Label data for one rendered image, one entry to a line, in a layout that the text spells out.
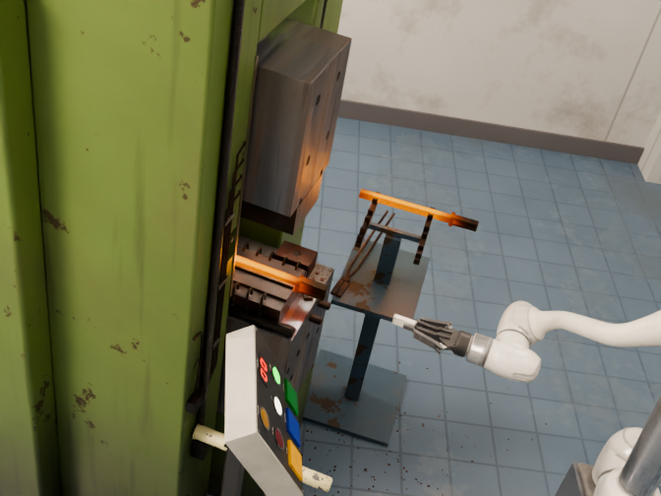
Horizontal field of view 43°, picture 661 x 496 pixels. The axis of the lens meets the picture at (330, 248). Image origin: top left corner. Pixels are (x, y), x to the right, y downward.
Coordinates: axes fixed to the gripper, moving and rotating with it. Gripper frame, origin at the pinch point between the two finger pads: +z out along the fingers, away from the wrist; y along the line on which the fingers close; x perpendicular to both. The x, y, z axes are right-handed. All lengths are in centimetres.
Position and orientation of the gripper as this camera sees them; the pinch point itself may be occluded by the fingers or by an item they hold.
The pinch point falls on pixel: (404, 322)
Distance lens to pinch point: 253.9
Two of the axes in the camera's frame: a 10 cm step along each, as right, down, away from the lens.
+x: 1.5, -7.7, -6.2
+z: -9.3, -3.3, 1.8
